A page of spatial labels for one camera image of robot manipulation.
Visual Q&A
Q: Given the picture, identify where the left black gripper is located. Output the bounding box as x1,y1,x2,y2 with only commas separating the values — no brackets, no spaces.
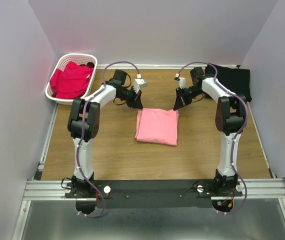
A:
117,86,143,110

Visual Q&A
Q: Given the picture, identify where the aluminium frame rail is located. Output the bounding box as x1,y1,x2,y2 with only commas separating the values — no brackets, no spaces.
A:
22,178,285,201

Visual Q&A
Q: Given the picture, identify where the light pink t shirt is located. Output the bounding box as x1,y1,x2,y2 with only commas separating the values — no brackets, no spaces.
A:
134,108,180,146

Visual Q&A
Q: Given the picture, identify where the folded black t shirt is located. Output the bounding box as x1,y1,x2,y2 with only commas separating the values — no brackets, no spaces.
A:
212,64,252,102

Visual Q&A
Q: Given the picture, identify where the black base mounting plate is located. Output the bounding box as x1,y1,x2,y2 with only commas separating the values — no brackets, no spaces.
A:
62,177,243,214

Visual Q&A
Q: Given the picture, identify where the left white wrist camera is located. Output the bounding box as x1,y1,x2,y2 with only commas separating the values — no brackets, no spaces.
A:
133,78,148,94

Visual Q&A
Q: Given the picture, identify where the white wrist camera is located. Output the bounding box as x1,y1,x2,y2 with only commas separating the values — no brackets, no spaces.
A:
174,73,187,89
133,78,148,94

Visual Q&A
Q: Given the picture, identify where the red t shirt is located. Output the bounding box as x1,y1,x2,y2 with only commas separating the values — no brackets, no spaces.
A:
49,61,95,100

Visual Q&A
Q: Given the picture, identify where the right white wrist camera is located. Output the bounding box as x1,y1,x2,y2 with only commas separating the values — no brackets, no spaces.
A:
174,73,187,89

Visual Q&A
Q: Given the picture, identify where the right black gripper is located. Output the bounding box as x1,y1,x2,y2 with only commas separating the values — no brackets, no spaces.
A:
172,86,204,111

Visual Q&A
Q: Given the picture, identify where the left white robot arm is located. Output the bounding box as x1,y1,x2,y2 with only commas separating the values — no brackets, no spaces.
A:
65,69,147,198

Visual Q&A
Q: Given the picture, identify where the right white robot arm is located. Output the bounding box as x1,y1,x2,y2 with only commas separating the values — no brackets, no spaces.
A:
173,67,248,196

